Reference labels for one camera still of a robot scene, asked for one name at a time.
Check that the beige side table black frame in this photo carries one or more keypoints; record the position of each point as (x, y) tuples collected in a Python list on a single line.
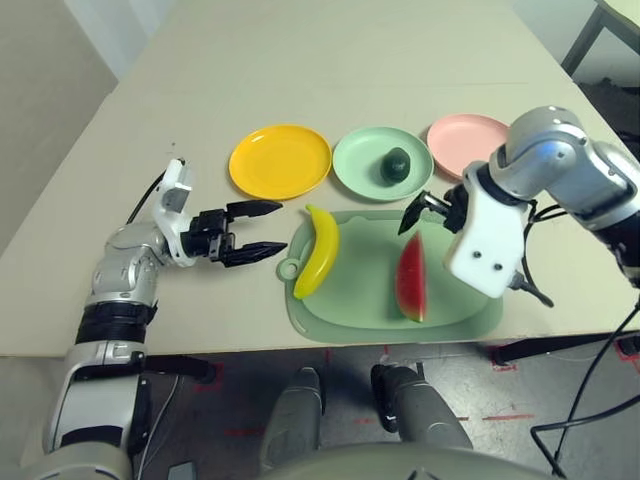
[(582, 40)]

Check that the pink plastic plate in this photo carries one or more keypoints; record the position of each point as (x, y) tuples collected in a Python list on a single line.
[(460, 140)]

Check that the yellow toy banana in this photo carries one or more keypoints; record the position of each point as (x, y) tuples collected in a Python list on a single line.
[(322, 250)]

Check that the light green cutting board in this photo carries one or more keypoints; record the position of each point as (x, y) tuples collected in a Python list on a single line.
[(360, 300)]

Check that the grey left robot leg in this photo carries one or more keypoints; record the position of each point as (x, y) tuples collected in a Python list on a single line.
[(295, 425)]

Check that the grey right robot leg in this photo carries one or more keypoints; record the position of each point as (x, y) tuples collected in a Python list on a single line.
[(425, 415)]

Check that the light green plastic plate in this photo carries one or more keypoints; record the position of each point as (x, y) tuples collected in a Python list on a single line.
[(360, 160)]

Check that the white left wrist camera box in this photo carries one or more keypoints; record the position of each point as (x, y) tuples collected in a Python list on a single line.
[(175, 187)]

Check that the yellow plastic plate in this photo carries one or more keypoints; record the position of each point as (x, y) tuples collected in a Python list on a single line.
[(280, 160)]

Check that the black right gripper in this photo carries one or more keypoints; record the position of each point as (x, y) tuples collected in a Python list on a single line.
[(455, 210)]

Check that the grey robot leg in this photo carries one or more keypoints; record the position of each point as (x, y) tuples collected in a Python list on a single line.
[(425, 415), (295, 425)]

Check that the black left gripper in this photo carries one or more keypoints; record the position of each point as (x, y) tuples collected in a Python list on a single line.
[(207, 235)]

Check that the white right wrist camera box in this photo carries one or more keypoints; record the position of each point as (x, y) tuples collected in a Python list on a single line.
[(485, 240)]

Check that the black floor mat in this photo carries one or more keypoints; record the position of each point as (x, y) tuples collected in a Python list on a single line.
[(615, 95)]

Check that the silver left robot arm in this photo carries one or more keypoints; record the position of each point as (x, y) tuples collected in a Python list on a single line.
[(125, 260)]

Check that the red toy watermelon slice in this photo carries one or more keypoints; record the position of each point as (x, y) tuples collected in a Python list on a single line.
[(412, 280)]

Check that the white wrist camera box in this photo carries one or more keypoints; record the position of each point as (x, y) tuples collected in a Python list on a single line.
[(175, 187), (485, 240)]

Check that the black table foot bar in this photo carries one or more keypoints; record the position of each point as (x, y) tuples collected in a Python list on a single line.
[(550, 347), (180, 367)]

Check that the dark green toy avocado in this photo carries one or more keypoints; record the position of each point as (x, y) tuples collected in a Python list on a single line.
[(396, 165)]

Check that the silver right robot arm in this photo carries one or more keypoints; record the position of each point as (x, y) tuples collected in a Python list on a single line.
[(550, 160)]

